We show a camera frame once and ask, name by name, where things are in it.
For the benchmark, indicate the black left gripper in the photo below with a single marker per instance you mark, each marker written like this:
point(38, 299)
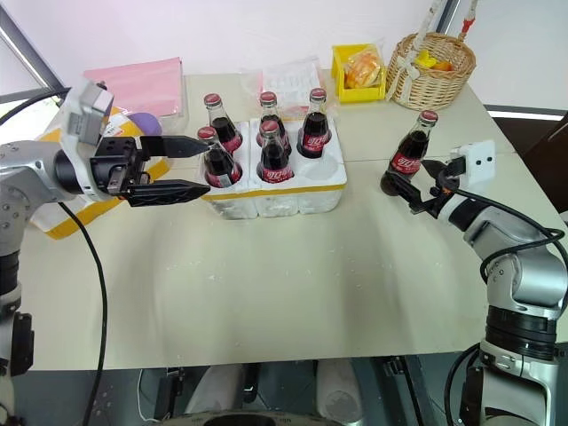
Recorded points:
point(113, 153)

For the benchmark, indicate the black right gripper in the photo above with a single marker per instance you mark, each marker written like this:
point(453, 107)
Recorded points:
point(449, 179)

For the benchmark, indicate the cola glass bottle red cap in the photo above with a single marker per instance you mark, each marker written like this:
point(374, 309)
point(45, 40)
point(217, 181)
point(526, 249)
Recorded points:
point(217, 164)
point(408, 153)
point(224, 128)
point(274, 160)
point(315, 133)
point(270, 113)

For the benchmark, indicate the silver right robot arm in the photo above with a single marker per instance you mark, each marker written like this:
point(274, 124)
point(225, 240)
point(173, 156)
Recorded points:
point(523, 275)

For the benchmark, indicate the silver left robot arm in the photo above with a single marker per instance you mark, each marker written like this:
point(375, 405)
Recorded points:
point(26, 177)

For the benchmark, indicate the white foam crate yellow tape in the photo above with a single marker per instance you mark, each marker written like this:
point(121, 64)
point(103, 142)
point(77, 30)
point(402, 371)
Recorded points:
point(275, 202)

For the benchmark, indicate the white box with yellow tape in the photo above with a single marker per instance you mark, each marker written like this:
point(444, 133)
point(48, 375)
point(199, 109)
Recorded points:
point(66, 217)

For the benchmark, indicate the pink paper folder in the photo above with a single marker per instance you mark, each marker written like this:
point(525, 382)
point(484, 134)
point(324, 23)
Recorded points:
point(142, 86)

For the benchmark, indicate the woven wicker basket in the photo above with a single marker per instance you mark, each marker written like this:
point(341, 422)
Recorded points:
point(426, 91)

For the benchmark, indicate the yellow plastic bin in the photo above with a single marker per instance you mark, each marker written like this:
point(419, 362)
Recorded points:
point(359, 94)

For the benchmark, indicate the orange fruit in basket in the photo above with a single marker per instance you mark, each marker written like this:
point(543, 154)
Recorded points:
point(443, 66)

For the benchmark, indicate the dark brown furniture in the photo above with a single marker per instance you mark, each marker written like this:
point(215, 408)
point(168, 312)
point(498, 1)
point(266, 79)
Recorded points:
point(546, 146)

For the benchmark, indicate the yellow toy in basket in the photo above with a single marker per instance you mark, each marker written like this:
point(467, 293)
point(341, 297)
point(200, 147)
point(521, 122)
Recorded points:
point(427, 58)

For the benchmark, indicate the bagged orange bread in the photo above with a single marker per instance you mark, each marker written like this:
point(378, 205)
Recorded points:
point(361, 71)

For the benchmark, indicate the clear plastic bag with paper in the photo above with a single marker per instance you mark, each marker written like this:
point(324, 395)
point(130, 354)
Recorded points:
point(290, 77)

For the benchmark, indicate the grey white rounded shape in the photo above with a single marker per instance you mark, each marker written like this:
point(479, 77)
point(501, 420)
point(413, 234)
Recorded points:
point(217, 390)
point(339, 395)

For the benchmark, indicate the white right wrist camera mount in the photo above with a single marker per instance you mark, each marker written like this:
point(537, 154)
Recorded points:
point(477, 160)

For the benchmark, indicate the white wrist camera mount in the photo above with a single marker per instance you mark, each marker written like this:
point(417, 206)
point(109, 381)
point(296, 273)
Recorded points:
point(86, 115)
point(477, 160)

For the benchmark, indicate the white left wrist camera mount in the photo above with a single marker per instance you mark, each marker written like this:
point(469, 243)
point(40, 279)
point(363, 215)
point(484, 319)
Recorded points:
point(86, 115)

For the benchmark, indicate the dark window frame bar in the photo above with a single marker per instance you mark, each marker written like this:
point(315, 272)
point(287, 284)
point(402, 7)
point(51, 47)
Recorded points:
point(26, 46)

